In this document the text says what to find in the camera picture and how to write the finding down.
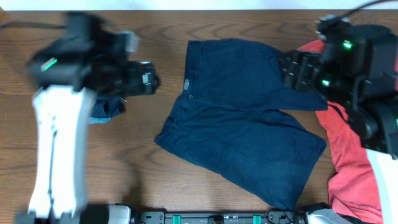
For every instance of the red t-shirt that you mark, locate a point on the red t-shirt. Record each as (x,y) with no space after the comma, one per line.
(365,183)

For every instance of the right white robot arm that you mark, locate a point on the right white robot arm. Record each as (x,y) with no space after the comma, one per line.
(354,69)

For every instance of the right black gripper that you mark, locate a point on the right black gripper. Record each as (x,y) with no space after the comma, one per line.
(305,64)

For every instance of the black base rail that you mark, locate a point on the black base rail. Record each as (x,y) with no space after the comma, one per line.
(269,217)

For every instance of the navy blue shorts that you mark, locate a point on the navy blue shorts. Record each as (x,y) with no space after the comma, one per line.
(105,109)
(233,118)

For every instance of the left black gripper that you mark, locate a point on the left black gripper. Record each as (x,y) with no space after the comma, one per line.
(137,78)

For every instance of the folded navy blue shorts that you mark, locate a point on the folded navy blue shorts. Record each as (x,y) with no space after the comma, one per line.
(105,109)

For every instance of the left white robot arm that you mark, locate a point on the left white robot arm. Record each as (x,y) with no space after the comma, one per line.
(88,61)

